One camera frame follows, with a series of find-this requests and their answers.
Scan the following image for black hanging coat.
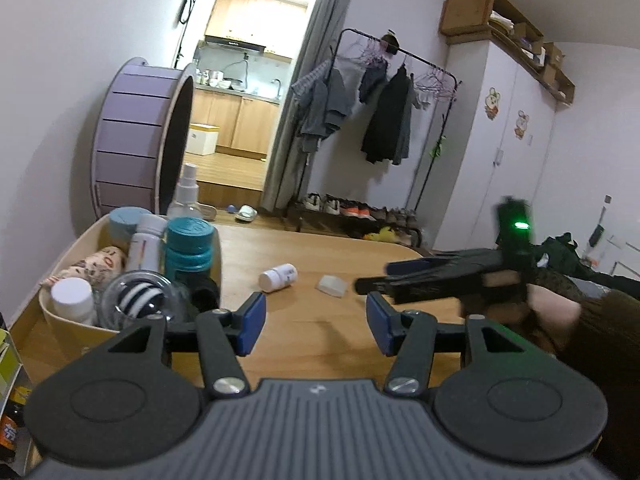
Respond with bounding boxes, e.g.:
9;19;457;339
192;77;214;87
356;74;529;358
361;66;416;166

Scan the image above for teal pill bottle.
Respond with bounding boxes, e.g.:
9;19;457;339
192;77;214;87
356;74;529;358
162;217;216;302

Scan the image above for white bottle wide cap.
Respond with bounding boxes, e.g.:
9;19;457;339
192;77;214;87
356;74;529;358
50;277;97;327

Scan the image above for wooden shelf with boxes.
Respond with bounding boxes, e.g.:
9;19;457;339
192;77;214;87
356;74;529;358
440;0;576;106

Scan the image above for clear spray bottle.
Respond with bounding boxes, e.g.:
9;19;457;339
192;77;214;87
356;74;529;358
167;162;204;221

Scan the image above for white storage box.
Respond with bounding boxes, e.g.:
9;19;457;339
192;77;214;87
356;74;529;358
185;123;221;156

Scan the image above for small white bottle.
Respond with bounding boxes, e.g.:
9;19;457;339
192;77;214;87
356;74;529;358
258;263;299;293

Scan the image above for purple cat wheel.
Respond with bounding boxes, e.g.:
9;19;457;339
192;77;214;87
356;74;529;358
91;57;196;221

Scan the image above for black clothes rack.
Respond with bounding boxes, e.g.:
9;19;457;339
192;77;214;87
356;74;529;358
287;28;459;247

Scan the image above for white plastic cap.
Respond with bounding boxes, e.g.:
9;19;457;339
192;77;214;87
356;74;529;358
315;275;349;299

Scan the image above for clear jar grey lid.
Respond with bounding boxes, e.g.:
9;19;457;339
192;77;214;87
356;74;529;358
108;207;151;244

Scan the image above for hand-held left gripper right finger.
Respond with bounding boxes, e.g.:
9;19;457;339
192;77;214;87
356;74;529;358
366;292;537;401

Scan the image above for small black cap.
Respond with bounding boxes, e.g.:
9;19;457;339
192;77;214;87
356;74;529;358
192;285;221;314

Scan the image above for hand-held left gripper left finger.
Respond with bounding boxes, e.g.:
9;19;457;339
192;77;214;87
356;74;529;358
100;292;267;401

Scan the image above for clear round jar black band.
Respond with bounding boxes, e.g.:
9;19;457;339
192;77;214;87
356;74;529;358
97;270;194;334

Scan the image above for printed paper cone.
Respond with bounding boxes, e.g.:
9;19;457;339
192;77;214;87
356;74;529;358
50;246;129;287

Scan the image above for dark hanging shorts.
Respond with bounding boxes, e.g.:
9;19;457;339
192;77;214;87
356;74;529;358
358;62;390;104

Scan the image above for row of shoes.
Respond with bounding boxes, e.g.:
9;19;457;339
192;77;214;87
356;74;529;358
302;191;419;226

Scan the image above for green cardboard box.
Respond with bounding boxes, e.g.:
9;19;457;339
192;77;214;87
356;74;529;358
0;330;23;401

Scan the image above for wooden kitchen cabinets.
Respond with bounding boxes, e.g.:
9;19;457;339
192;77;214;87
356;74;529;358
191;87;281;158

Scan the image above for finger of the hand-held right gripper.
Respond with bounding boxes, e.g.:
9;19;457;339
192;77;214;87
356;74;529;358
384;254;502;282
354;272;502;307

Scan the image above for person's right hand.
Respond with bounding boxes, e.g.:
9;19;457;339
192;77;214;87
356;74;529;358
524;284;585;352

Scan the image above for cream plastic basket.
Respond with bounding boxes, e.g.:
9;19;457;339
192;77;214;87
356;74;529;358
39;212;223;347

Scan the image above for grey hanging clothes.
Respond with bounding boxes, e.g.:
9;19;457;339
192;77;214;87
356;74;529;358
291;59;364;154

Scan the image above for grey curtain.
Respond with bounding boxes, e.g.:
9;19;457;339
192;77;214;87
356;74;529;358
262;0;361;211

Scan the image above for wooden desktop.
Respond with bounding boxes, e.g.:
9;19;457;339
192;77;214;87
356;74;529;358
10;222;467;392

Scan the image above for person's right forearm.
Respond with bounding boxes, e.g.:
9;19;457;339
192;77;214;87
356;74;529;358
555;290;640;480

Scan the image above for white wardrobe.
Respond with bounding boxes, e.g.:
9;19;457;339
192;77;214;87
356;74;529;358
432;40;559;252

